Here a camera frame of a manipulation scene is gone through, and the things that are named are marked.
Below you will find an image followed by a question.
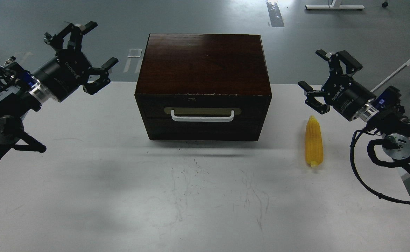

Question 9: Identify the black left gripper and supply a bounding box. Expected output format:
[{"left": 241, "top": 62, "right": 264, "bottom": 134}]
[{"left": 32, "top": 21, "right": 119, "bottom": 102}]

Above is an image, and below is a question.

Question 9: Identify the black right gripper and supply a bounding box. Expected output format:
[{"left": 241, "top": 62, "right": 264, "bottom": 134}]
[{"left": 297, "top": 49, "right": 376, "bottom": 121}]

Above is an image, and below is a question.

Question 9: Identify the yellow corn cob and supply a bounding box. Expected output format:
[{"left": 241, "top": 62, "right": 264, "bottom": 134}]
[{"left": 305, "top": 115, "right": 324, "bottom": 168}]

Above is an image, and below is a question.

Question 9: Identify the wooden drawer with white handle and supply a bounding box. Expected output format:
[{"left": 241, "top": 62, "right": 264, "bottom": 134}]
[{"left": 135, "top": 94, "right": 272, "bottom": 141}]

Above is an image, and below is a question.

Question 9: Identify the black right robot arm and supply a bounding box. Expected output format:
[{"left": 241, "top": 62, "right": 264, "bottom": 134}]
[{"left": 298, "top": 49, "right": 410, "bottom": 205}]

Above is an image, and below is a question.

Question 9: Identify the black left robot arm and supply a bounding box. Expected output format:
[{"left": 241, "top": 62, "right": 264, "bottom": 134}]
[{"left": 0, "top": 21, "right": 118, "bottom": 160}]

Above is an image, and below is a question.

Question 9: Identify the white floor tape marker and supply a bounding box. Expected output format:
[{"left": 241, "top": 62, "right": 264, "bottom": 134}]
[{"left": 127, "top": 48, "right": 142, "bottom": 58}]

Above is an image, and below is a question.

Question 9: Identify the grey floor tape strip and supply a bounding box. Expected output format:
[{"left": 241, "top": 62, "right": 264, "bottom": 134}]
[{"left": 265, "top": 0, "right": 285, "bottom": 28}]

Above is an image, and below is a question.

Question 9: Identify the dark wooden cabinet box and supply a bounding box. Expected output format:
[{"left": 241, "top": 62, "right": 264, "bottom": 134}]
[{"left": 134, "top": 34, "right": 273, "bottom": 141}]

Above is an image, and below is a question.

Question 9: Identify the white desk frame base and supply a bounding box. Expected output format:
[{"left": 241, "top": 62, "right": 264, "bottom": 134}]
[{"left": 305, "top": 0, "right": 365, "bottom": 10}]

